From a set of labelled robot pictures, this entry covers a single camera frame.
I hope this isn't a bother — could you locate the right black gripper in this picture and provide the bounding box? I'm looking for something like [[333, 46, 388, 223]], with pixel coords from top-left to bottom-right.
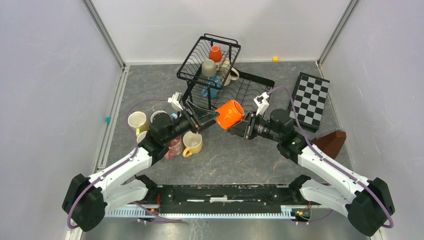
[[227, 111, 282, 143]]

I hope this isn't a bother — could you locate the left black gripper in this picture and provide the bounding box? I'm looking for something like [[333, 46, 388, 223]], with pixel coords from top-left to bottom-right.
[[163, 100, 220, 144]]

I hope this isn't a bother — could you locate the orange cup rack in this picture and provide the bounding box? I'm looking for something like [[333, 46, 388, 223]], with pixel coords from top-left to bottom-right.
[[215, 99, 245, 130], [208, 45, 223, 63]]

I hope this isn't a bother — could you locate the yellow mug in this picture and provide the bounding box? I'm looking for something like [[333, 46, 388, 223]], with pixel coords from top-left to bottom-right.
[[182, 131, 203, 158]]

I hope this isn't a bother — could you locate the pink speckled mug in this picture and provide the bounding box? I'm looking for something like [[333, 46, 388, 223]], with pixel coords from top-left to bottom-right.
[[164, 136, 184, 160]]

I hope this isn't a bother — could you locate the salmon floral mug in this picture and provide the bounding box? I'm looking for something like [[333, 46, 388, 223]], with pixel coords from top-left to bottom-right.
[[150, 110, 171, 123]]

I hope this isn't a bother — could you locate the white patterned mug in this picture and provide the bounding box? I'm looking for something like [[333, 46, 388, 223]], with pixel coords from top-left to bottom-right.
[[217, 58, 240, 87]]

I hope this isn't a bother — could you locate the pink faceted mug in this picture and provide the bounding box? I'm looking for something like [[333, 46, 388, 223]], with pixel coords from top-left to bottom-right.
[[136, 131, 147, 144]]

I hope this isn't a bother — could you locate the yellow-green faceted mug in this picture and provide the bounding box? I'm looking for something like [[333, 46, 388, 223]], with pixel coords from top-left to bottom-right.
[[127, 111, 150, 137]]

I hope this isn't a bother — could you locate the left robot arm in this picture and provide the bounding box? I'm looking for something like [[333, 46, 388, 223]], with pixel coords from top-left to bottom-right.
[[62, 102, 220, 232]]

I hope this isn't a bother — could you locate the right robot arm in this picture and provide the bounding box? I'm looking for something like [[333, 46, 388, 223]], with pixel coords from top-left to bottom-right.
[[228, 109, 395, 237]]

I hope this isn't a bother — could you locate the orange cup top rack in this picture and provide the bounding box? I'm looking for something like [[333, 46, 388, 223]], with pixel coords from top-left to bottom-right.
[[208, 45, 223, 63]]

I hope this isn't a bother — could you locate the blue ribbed mug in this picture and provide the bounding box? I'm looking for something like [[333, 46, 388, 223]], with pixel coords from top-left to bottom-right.
[[201, 75, 223, 98]]

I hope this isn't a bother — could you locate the beige grey mug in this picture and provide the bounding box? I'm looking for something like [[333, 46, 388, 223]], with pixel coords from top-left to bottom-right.
[[201, 59, 219, 77]]

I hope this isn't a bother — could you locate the checkerboard calibration board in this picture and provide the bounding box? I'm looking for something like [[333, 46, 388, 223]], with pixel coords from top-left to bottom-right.
[[292, 72, 330, 133]]

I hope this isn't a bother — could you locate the brown wooden stand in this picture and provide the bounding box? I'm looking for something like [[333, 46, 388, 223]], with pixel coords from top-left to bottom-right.
[[312, 130, 347, 159]]

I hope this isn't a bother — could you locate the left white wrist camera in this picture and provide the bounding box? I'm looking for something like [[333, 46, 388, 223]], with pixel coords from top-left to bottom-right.
[[167, 92, 184, 112]]

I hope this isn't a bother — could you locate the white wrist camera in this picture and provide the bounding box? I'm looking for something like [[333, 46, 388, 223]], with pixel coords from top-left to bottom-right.
[[253, 92, 270, 116], [167, 92, 184, 112]]

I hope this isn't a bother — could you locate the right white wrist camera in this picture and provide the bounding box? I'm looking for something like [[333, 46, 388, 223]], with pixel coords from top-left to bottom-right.
[[253, 92, 270, 116]]

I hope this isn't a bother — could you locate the black wire dish rack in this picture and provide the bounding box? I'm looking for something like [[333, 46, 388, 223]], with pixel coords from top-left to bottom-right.
[[176, 33, 275, 112]]

